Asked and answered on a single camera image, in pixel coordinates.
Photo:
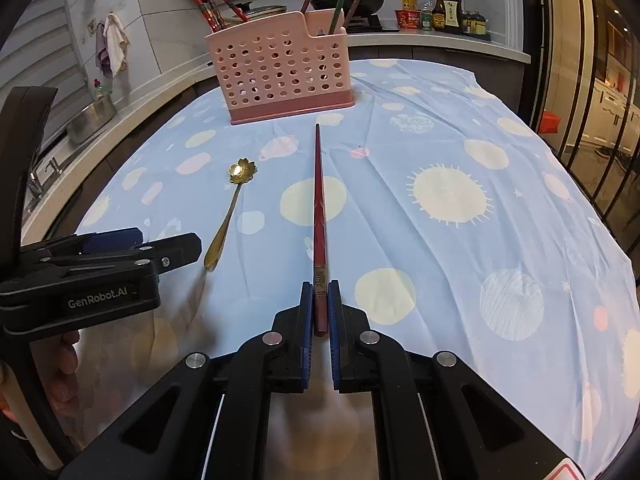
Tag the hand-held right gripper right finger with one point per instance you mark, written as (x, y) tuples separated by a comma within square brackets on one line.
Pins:
[(335, 340)]

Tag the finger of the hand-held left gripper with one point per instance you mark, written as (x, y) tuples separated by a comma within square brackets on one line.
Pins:
[(175, 252), (112, 239)]

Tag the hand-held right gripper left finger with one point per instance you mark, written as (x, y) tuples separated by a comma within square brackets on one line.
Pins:
[(306, 340)]

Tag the gold flower spoon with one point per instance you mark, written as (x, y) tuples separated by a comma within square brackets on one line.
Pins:
[(225, 225)]

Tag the maroon chopstick gold band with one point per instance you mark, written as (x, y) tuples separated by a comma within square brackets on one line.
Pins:
[(318, 210)]

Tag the pink perforated utensil holder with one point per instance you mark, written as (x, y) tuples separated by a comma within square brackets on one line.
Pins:
[(280, 75)]

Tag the red chopstick green tip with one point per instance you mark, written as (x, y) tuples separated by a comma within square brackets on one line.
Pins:
[(213, 12)]

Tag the person's left hand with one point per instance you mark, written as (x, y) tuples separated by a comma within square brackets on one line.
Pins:
[(62, 365)]

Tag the metal basin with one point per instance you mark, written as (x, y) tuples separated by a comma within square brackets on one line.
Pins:
[(90, 120)]

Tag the blue printed tablecloth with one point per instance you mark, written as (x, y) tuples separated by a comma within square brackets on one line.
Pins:
[(450, 270)]

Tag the green bottle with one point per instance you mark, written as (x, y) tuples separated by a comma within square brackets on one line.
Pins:
[(101, 90)]

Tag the purple cloth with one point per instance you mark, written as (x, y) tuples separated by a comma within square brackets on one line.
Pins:
[(102, 50)]

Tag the white towel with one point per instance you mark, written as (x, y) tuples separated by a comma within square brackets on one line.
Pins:
[(117, 42)]

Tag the window blind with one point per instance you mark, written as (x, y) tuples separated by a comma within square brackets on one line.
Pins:
[(50, 50)]

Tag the wok with glass lid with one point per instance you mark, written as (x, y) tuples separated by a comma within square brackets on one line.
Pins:
[(265, 11)]

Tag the black gas stove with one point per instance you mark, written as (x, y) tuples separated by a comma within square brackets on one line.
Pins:
[(370, 22)]

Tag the red box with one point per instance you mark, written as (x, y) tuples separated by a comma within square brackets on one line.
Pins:
[(551, 121)]

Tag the black wok with lid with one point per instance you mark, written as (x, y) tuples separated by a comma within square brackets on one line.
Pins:
[(377, 2)]

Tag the red instant noodle cup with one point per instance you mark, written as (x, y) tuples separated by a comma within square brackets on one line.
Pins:
[(407, 19)]

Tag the clear plastic bottle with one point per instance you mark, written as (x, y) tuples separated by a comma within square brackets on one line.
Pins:
[(426, 7)]

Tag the blue condiment jar set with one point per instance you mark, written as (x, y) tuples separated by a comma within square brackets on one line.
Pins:
[(475, 24)]

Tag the yellow-cap sauce bottle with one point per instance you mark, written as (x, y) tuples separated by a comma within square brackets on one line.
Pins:
[(438, 7)]

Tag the dark soy sauce bottle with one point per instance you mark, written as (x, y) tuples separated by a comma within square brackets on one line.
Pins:
[(452, 10)]

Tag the sliding glass door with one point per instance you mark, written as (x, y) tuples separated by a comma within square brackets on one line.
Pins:
[(590, 85)]

